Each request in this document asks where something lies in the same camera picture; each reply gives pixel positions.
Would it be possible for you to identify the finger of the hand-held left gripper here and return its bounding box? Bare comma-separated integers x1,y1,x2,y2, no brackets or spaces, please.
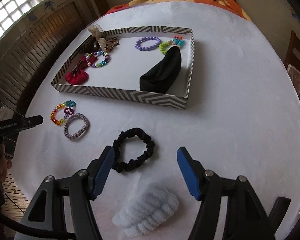
14,115,44,132

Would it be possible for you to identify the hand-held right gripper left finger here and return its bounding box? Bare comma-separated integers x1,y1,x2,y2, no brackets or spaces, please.
21,146,115,240

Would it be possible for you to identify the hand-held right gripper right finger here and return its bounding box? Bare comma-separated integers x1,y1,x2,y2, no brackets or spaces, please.
177,147,275,240

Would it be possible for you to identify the rainbow clear bead bracelet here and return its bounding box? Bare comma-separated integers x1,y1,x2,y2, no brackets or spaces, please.
50,101,77,126

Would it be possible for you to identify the black scrunchie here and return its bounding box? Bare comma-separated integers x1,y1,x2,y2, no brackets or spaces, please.
112,128,156,174

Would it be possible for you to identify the red bow hair clip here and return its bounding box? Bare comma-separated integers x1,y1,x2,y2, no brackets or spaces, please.
66,56,97,84

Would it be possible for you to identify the multicolour round bead bracelet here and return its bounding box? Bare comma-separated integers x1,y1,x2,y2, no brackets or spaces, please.
86,51,111,69

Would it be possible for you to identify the black cloth headband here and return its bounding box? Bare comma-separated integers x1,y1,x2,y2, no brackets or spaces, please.
139,46,183,94

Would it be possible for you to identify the beige ribbon hair bow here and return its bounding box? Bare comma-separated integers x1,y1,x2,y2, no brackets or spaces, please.
87,24,120,52

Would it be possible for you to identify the striped shallow cardboard box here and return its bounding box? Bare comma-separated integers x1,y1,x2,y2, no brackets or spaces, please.
51,26,193,110

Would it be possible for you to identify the brown patterned hair bow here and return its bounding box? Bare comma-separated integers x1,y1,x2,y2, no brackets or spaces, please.
76,35,121,55

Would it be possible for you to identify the green bead bracelet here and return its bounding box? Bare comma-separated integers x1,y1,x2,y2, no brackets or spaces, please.
159,40,174,54

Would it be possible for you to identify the purple bead bracelet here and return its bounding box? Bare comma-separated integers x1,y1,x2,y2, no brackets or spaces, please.
134,37,162,52

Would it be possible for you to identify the flower bead bracelet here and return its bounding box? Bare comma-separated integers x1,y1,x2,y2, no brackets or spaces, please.
172,35,186,47

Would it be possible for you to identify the person's left hand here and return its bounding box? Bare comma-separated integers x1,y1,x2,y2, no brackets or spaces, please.
0,144,13,183

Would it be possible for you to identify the white fluffy headband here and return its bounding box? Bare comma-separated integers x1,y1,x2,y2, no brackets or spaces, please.
112,182,179,237

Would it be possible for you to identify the wooden slatted door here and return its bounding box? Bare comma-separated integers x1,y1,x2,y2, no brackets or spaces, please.
0,1,111,122

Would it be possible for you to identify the glass block window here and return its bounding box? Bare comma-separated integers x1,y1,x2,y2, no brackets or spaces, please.
0,0,66,41

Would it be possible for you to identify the wooden chair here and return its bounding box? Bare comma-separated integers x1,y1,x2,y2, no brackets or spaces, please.
284,29,300,99

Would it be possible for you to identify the lilac braided hair tie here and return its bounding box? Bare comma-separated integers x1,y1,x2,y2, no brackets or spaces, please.
63,113,90,141

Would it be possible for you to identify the black cable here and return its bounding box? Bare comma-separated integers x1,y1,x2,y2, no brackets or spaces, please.
0,204,76,240

